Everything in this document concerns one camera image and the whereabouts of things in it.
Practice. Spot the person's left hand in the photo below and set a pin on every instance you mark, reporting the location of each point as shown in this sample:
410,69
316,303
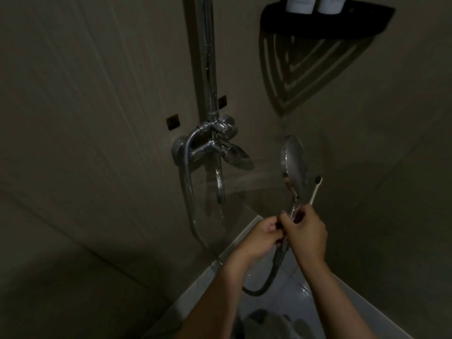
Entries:
259,240

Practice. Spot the person's right thumb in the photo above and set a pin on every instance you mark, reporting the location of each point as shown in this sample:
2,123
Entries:
287,224

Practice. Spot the person's left forearm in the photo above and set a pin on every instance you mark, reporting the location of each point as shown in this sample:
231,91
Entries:
215,300

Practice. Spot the person's right hand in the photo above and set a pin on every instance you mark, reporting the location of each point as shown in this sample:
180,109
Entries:
307,236

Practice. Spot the white bottle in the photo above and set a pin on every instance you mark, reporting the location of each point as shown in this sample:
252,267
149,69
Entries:
300,4
332,4

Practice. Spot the white shower tray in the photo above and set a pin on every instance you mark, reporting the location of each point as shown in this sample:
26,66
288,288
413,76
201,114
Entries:
282,293

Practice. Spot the white toothbrush with dark bristles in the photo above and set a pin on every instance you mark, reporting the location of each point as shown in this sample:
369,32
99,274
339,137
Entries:
314,192

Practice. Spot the person's left fingers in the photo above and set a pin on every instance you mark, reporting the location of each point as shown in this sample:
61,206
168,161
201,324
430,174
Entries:
274,227

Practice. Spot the black corner shelf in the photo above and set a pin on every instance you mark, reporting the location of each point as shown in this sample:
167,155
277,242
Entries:
328,22

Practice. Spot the dark square wall fitting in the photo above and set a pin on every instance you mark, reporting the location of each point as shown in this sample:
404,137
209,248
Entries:
173,122
222,102

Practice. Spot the person's right forearm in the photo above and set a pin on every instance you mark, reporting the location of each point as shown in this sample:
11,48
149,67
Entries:
335,303

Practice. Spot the chrome handheld shower head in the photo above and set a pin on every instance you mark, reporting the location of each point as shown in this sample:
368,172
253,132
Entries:
295,162

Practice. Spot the chrome shower mixer faucet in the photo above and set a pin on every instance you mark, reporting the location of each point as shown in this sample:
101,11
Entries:
220,144

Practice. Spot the chrome shower riser pipe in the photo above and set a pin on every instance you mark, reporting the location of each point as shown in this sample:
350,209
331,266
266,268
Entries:
206,59

